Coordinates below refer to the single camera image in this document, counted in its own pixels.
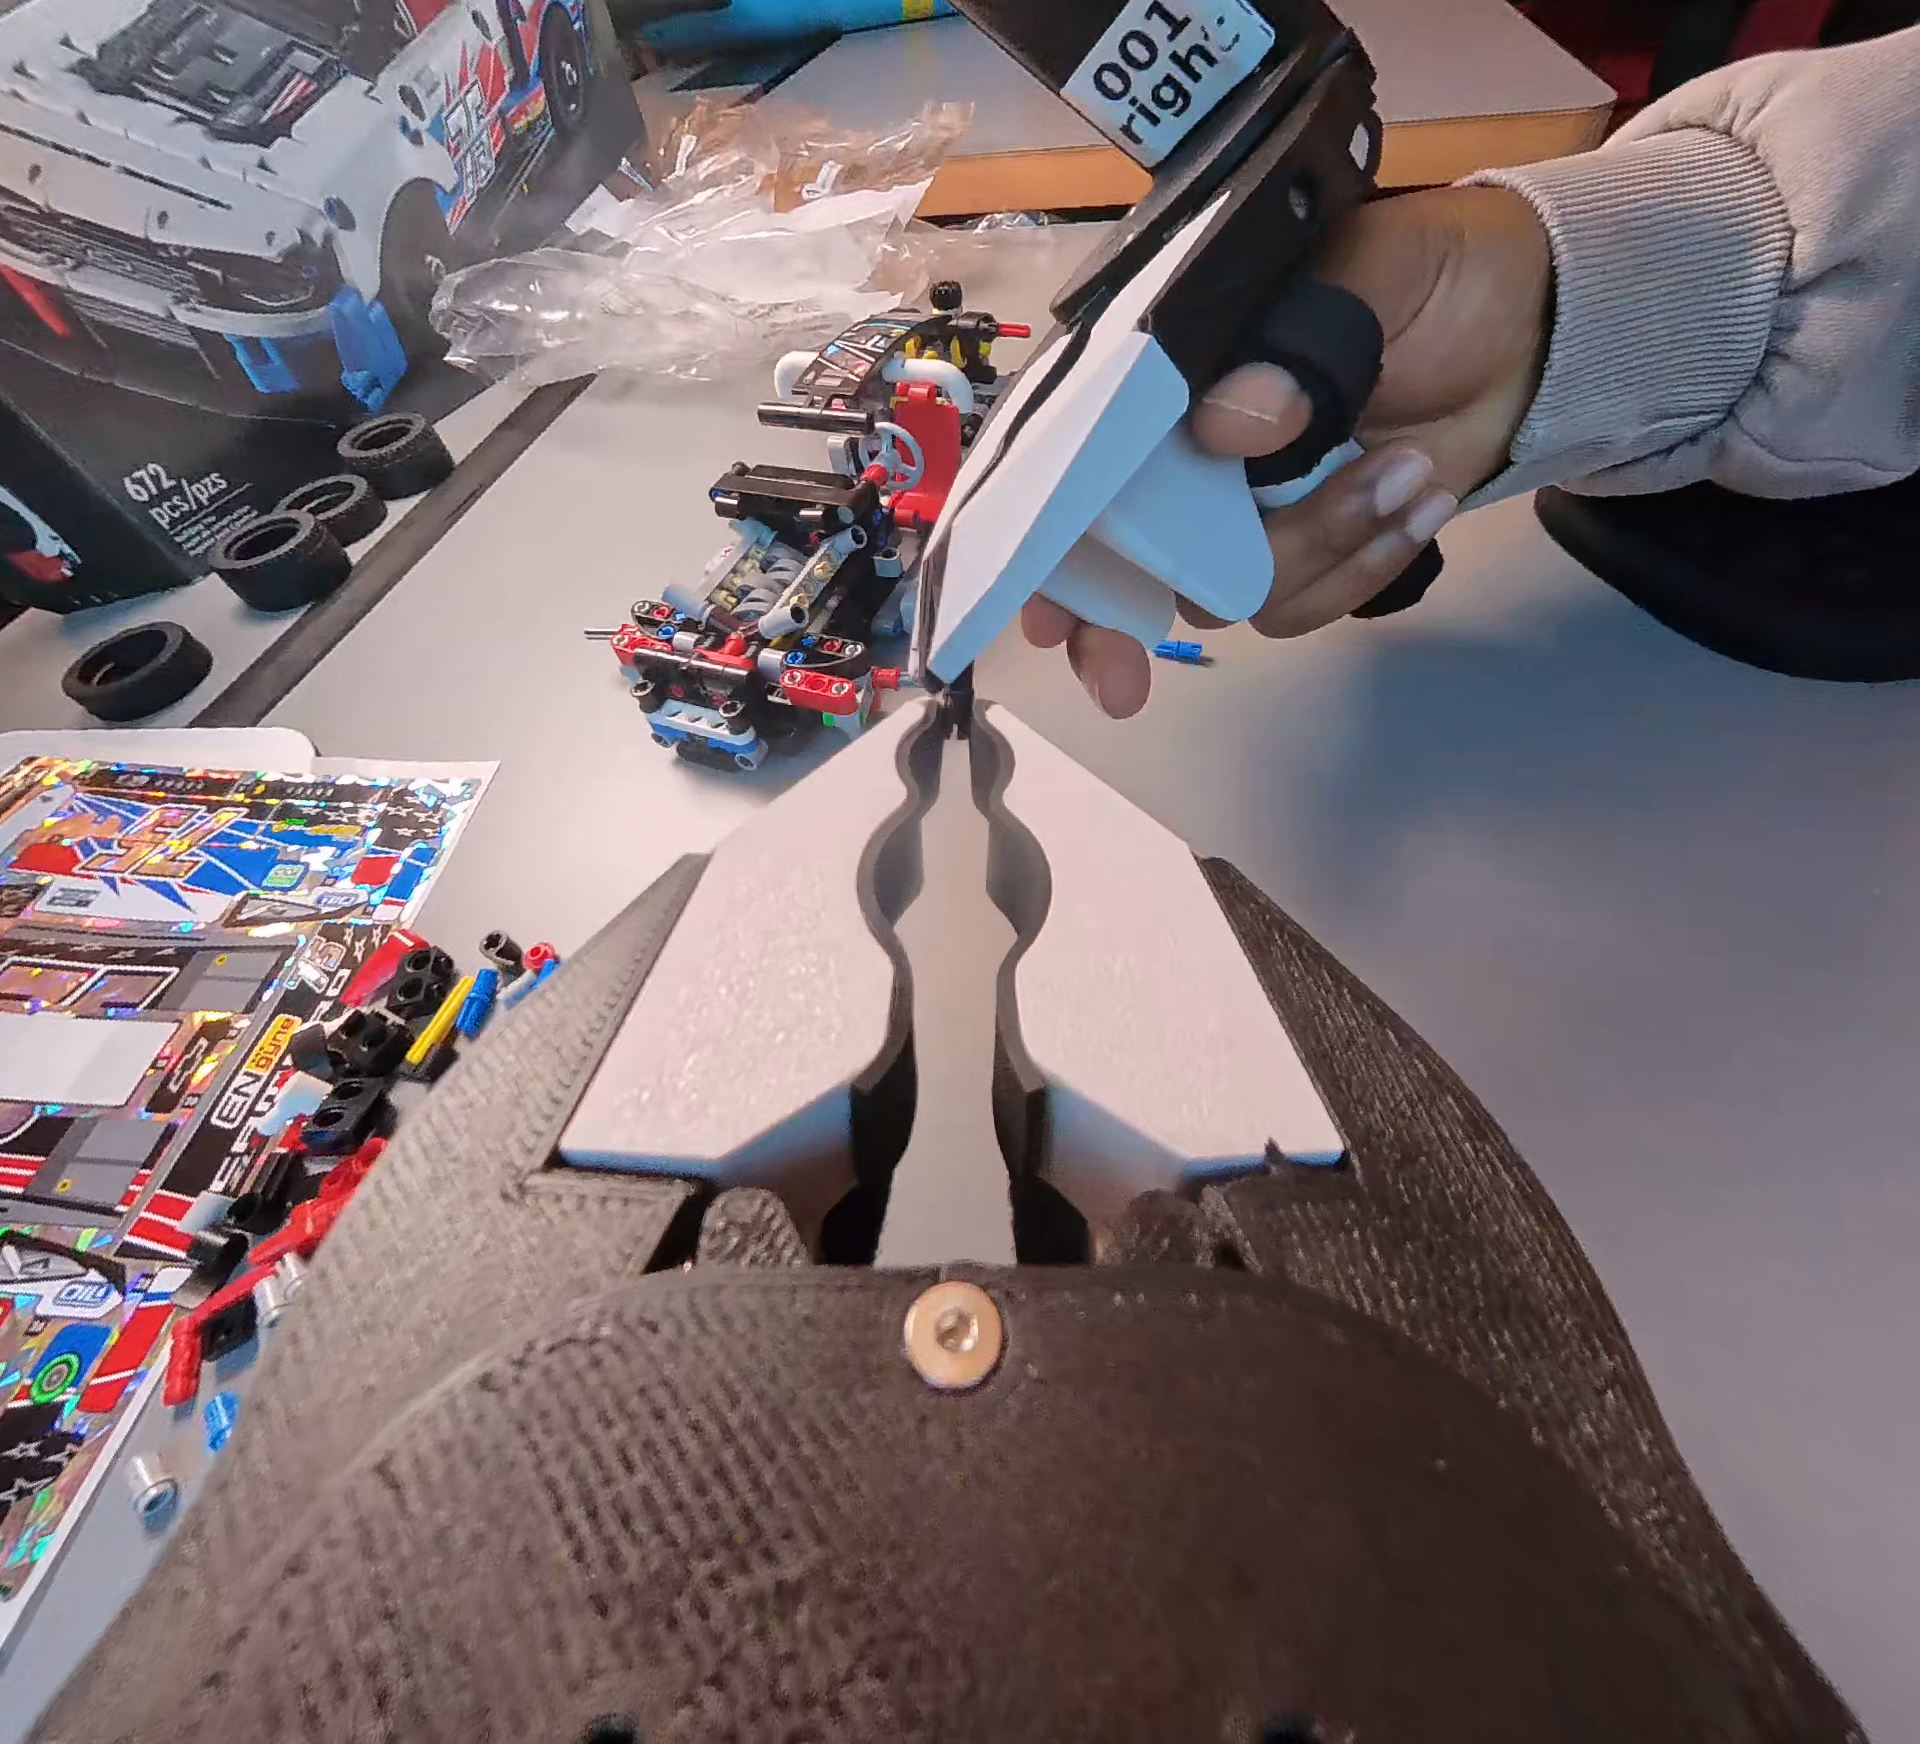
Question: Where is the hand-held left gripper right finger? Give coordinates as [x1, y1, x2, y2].
[966, 703, 1351, 1227]

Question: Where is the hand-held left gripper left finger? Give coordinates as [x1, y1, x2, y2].
[559, 696, 940, 1251]

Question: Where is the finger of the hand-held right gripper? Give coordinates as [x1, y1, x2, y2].
[918, 326, 1197, 691]
[913, 324, 1082, 665]

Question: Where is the person's right forearm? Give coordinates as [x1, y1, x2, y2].
[1462, 26, 1920, 509]

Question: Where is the partly built lego car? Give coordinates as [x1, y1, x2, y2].
[588, 281, 1040, 775]

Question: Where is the pile of mixed lego pieces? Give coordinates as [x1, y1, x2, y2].
[127, 926, 561, 1524]

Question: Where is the black lego tyre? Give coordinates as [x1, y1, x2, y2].
[336, 412, 459, 502]

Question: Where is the black lego box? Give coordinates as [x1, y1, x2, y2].
[0, 0, 652, 616]

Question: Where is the person's right hand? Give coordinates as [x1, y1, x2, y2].
[1020, 184, 1556, 721]

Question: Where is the clear plastic bag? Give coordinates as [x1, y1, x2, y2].
[430, 98, 964, 385]

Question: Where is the colourful sticker sheet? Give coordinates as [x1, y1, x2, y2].
[0, 753, 500, 1613]

